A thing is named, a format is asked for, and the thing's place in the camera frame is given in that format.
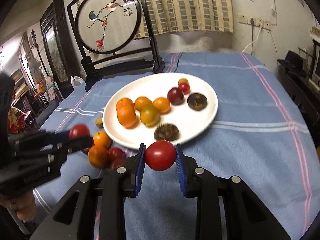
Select black hat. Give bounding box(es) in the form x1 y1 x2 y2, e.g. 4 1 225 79
277 51 307 77

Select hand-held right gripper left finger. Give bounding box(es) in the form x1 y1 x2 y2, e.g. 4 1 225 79
30 144 147 240

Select red patterned cloth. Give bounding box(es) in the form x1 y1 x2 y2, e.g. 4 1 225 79
7 106 26 133

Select white wall sockets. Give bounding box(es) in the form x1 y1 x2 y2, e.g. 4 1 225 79
237 14 272 32

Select dark wrinkled dried fruit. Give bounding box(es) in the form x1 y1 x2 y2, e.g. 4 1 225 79
154 123 180 141

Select white fluffy cushion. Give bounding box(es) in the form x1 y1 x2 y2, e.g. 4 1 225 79
171 32 235 53

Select blue checked tablecloth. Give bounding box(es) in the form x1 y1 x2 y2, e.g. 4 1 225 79
34 52 314 240

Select white oval plate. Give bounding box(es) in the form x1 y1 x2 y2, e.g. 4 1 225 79
102 72 219 150

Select white plastic bag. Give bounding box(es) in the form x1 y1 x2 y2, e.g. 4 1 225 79
71 76 85 88

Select smooth orange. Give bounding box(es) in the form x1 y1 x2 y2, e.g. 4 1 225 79
134 96 153 111
153 97 171 114
116 98 135 109

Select dark brown halved fruit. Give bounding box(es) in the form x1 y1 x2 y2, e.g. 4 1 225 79
187 93 208 111

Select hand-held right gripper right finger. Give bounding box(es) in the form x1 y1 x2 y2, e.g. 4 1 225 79
175 144 292 240

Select person's left hand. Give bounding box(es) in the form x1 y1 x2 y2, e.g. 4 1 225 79
11 189 36 222

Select bumpy orange mandarin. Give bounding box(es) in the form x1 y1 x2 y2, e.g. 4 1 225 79
93 131 112 148
88 145 109 169
117 104 137 128

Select dark wooden framed cabinet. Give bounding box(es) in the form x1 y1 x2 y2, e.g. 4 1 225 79
40 0 81 86

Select round painted screen black frame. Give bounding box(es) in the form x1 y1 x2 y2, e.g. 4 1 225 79
67 0 165 92

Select beige checked curtain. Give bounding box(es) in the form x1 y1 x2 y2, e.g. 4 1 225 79
74 0 235 40

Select black side shelf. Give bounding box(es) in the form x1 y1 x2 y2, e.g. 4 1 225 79
277 40 320 140

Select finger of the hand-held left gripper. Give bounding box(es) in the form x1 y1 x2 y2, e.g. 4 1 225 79
39 129 73 143
49 135 94 161

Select yellow green tomato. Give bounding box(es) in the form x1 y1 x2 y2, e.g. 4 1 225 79
140 105 160 127

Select white power cable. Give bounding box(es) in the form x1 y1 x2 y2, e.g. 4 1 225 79
242 26 263 54

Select thin black cable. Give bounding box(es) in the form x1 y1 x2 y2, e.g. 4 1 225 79
174 53 182 73

